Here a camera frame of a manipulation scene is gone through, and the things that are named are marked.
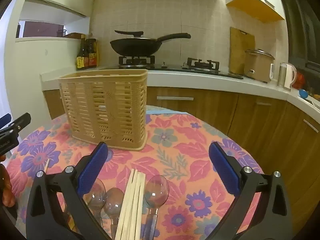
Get white electric kettle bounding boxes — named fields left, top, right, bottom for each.
left=277, top=62, right=298, bottom=91

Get brown wooden tray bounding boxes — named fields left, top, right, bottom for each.
left=63, top=32, right=85, bottom=39

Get wooden cutting board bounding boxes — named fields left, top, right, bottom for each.
left=229, top=26, right=256, bottom=76

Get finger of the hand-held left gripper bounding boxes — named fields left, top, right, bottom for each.
left=0, top=113, right=12, bottom=128
left=0, top=112, right=32, bottom=137

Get wooden base cabinets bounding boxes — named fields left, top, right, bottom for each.
left=42, top=86, right=320, bottom=207

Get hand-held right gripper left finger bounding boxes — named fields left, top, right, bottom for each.
left=26, top=141, right=112, bottom=240

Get black wok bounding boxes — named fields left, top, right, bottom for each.
left=110, top=32, right=192, bottom=56

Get floral tablecloth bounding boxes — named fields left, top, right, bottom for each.
left=5, top=104, right=266, bottom=240

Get black gas stove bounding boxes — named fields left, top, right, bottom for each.
left=117, top=54, right=244, bottom=80

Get beige rice cooker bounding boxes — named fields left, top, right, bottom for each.
left=243, top=48, right=276, bottom=83

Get black wok lid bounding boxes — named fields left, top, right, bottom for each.
left=114, top=30, right=156, bottom=42

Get dark window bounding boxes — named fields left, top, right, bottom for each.
left=277, top=0, right=320, bottom=68

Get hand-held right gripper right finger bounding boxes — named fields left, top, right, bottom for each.
left=207, top=141, right=293, bottom=240

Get clear plastic spoon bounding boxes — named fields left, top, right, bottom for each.
left=84, top=177, right=107, bottom=229
left=142, top=174, right=170, bottom=240
left=103, top=187, right=125, bottom=240

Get white kitchen countertop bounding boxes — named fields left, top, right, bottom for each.
left=40, top=64, right=320, bottom=121

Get beige plastic slotted basket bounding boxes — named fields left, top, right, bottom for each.
left=58, top=69, right=148, bottom=152

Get red round object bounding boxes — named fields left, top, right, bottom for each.
left=295, top=71, right=306, bottom=90

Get person's left hand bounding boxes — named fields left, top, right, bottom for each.
left=0, top=154, right=16, bottom=207

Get long silver cabinet handle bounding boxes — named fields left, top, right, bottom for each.
left=156, top=95, right=194, bottom=101

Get yellow wall cabinet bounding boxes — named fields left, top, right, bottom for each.
left=224, top=0, right=286, bottom=23

